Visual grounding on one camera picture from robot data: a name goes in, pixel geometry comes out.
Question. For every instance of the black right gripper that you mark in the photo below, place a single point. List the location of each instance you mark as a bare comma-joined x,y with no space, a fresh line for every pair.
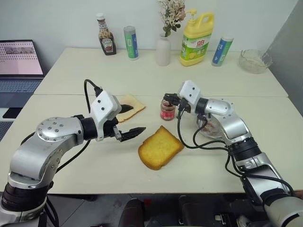
182,104

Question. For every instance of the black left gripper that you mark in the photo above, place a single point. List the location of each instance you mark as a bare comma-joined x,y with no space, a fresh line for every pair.
110,130

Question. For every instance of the small red jam jar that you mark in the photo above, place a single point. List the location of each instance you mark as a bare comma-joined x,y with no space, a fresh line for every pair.
167,113

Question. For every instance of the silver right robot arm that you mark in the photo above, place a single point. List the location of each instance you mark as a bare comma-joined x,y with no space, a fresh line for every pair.
233,127

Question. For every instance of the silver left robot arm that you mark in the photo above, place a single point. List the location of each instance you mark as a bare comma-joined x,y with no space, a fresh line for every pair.
52,139

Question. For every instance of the pale white bread slice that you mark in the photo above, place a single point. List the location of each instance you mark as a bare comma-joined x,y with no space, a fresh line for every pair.
136,106

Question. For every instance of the golden toasted bread slice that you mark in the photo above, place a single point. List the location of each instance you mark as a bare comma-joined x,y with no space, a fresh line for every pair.
159,147

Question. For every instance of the white ceramic vase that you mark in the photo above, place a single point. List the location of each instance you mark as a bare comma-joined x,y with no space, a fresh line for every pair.
163,50

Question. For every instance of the yellow dish soap bottle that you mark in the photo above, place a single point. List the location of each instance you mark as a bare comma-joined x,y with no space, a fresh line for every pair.
195,40

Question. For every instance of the green blue cylindrical can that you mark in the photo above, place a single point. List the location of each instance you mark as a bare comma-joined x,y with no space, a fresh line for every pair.
131,43
222,50

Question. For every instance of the brown ketchup bottle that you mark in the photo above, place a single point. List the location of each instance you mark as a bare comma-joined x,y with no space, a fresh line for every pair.
107,40

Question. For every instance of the dried flower bouquet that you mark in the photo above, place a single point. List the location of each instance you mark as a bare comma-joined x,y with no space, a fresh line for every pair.
171,14

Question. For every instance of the clear glass bowl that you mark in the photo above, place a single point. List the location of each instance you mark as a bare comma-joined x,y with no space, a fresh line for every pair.
254,61

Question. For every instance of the dark rounded shape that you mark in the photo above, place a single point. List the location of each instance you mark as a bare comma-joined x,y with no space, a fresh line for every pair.
132,212

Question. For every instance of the open grey laptop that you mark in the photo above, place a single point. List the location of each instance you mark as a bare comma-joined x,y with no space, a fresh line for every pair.
19,59

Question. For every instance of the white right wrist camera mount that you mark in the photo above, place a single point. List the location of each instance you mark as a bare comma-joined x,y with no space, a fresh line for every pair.
190,91

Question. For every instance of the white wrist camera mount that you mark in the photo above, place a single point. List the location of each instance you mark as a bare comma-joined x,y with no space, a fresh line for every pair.
104,104
190,91

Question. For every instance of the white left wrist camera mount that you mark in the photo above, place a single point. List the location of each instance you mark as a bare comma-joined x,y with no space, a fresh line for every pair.
104,104

